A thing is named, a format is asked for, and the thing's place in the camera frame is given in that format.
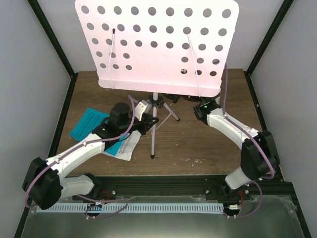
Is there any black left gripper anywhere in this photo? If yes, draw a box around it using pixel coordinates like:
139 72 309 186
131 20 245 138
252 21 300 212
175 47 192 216
118 113 158 135

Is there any white sheet music page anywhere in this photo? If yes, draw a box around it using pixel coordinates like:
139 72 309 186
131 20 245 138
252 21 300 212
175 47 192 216
103 131 141 161

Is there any blue sheet music folder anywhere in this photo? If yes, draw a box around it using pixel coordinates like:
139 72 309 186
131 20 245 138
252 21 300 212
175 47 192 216
69 108 123 159

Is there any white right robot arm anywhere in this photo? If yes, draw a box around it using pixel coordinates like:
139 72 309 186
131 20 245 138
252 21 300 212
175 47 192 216
164 94 280 200

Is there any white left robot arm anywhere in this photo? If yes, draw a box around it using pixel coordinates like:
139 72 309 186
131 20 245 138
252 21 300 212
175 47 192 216
22 102 159 210

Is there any white perforated stand tray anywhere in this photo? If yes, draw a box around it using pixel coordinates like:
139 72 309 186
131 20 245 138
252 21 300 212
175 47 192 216
74 0 240 97

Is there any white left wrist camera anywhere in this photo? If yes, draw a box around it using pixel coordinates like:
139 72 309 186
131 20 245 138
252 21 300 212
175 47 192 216
135 100 152 121

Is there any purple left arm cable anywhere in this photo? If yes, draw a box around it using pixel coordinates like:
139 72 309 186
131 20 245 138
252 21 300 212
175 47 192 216
24 95 138 208

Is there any black left table rail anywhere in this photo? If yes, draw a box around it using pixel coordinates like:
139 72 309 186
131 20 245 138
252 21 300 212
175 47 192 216
48 73 78 157

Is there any light blue slotted cable duct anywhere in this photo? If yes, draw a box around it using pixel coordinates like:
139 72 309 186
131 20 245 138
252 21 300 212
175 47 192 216
36 203 224 214

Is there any black front mounting rail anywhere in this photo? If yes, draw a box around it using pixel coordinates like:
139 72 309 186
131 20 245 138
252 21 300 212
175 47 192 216
59 175 293 201

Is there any black right corner post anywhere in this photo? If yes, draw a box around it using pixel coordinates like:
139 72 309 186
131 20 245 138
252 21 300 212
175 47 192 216
246 0 294 75

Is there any black corner post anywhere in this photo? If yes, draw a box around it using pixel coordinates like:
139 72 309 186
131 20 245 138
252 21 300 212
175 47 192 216
246 0 294 75
27 0 75 78

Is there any black left corner post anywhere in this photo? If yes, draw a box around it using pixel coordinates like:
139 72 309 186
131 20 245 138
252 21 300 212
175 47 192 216
27 0 75 78

